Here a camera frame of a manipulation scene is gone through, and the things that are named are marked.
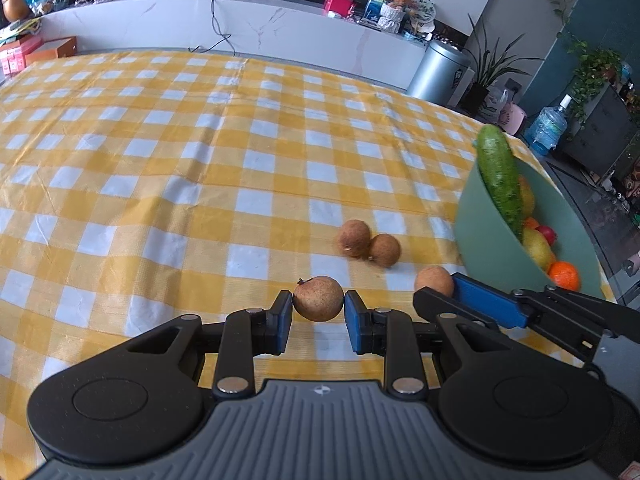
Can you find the white plastic bag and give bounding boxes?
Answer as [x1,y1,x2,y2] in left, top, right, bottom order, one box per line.
[480,87,514,124]

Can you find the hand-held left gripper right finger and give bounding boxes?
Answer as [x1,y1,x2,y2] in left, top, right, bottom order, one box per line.
[344,290,506,397]

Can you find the hanging vine plant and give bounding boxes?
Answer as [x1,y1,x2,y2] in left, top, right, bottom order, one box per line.
[564,32,624,127]

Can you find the pink boxes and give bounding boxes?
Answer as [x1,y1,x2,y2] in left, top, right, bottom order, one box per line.
[0,35,44,79]

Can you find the small tangerine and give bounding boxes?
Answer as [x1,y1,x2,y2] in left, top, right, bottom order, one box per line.
[548,261,581,292]

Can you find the yellow fruit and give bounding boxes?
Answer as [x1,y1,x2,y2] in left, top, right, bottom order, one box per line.
[517,174,536,217]

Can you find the brown longan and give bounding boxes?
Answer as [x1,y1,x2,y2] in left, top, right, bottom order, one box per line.
[338,219,372,260]
[369,233,403,269]
[292,276,346,322]
[414,266,455,298]

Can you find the white marble television cabinet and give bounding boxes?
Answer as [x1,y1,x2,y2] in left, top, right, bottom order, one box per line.
[40,0,437,93]

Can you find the decorative plate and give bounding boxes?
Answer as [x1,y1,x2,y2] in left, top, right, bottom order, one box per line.
[407,0,436,37]

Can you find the green bowl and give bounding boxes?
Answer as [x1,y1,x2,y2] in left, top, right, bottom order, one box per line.
[453,155,603,298]

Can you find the tall potted plant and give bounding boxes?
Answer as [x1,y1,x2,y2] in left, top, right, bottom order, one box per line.
[459,12,545,117]

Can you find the brown teddy bear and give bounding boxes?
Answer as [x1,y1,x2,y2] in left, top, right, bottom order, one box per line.
[377,0,417,35]

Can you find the orange box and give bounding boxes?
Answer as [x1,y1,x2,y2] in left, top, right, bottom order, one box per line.
[25,36,79,67]

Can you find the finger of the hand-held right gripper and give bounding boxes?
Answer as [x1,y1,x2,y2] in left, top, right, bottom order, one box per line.
[413,272,622,362]

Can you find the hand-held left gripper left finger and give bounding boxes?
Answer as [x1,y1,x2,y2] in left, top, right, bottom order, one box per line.
[122,290,294,397]

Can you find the green cucumber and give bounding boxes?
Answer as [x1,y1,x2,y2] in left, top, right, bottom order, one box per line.
[474,125,524,243]

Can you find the yellow checked tablecloth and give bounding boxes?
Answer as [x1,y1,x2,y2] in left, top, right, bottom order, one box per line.
[0,49,618,480]

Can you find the yellow pear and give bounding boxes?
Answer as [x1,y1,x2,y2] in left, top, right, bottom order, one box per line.
[521,227,557,273]

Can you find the blue water bottle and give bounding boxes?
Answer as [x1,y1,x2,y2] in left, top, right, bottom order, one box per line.
[523,94,574,157]

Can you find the red box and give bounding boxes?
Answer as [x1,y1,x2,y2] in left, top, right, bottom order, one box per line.
[323,0,357,19]

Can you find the dark cabinet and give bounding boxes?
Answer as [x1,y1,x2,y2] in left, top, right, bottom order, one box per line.
[556,81,640,182]

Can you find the black cable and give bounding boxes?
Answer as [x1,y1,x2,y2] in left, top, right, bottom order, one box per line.
[189,0,234,54]

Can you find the silver trash can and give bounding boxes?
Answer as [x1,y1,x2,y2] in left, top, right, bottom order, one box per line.
[406,40,472,109]

